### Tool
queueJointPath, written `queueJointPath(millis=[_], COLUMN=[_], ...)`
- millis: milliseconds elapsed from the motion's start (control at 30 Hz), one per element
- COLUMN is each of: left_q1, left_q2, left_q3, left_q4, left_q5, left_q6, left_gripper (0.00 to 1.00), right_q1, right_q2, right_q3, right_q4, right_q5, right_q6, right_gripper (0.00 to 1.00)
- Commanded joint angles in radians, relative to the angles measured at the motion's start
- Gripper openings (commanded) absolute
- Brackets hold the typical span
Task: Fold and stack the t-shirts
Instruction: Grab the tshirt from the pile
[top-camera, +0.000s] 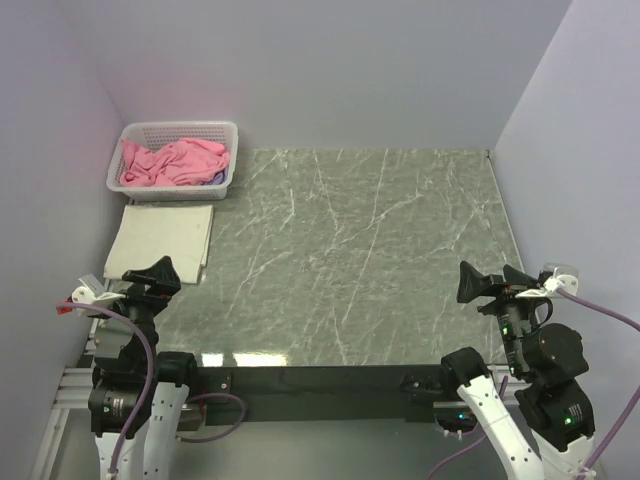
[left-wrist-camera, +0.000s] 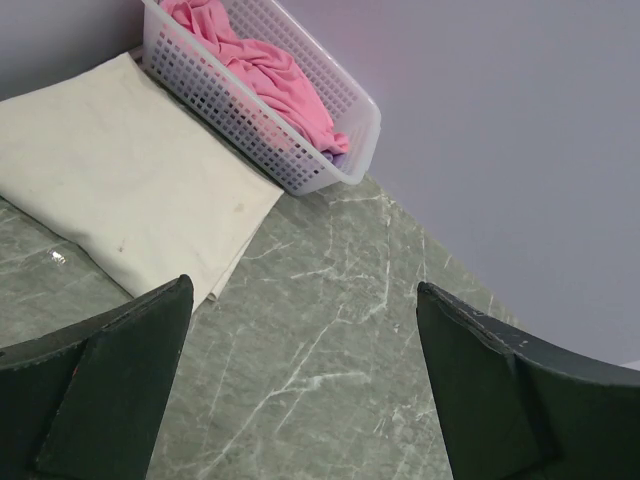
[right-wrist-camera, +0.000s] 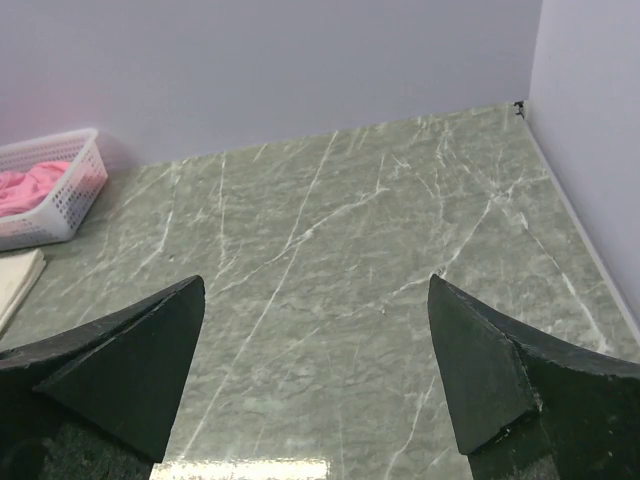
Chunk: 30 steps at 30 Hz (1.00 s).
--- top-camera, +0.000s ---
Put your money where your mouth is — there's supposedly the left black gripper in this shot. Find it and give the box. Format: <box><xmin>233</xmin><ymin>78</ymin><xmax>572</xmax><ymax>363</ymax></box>
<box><xmin>92</xmin><ymin>255</ymin><xmax>179</xmax><ymax>370</ymax></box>

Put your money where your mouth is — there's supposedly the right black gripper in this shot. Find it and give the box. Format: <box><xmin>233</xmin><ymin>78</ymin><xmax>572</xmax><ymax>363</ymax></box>
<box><xmin>456</xmin><ymin>256</ymin><xmax>549</xmax><ymax>373</ymax></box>

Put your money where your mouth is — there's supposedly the pink t shirt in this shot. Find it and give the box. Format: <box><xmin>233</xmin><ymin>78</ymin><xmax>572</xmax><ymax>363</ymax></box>
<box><xmin>119</xmin><ymin>138</ymin><xmax>231</xmax><ymax>187</ymax></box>

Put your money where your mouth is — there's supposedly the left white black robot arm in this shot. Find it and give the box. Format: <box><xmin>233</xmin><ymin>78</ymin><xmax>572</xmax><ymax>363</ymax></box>
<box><xmin>88</xmin><ymin>256</ymin><xmax>200</xmax><ymax>479</ymax></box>

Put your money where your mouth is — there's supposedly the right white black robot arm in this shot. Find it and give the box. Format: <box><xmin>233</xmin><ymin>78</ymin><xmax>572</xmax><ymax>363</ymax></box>
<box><xmin>438</xmin><ymin>261</ymin><xmax>595</xmax><ymax>479</ymax></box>

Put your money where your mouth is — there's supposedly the folded cream cloth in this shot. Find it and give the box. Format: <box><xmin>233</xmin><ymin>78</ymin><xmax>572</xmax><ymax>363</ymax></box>
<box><xmin>104</xmin><ymin>205</ymin><xmax>214</xmax><ymax>284</ymax></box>

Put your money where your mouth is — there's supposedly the purple t shirt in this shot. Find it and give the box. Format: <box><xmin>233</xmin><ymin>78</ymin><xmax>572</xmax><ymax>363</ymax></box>
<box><xmin>203</xmin><ymin>168</ymin><xmax>228</xmax><ymax>186</ymax></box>

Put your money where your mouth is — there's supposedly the white plastic laundry basket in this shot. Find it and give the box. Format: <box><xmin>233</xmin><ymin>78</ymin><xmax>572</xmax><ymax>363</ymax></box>
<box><xmin>106</xmin><ymin>121</ymin><xmax>239</xmax><ymax>202</ymax></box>

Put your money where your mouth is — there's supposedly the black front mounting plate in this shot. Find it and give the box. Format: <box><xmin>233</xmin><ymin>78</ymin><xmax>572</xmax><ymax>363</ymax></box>
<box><xmin>198</xmin><ymin>365</ymin><xmax>451</xmax><ymax>422</ymax></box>

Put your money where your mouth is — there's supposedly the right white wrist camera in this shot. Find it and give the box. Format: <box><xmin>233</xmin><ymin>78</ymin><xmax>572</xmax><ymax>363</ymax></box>
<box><xmin>515</xmin><ymin>263</ymin><xmax>579</xmax><ymax>299</ymax></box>

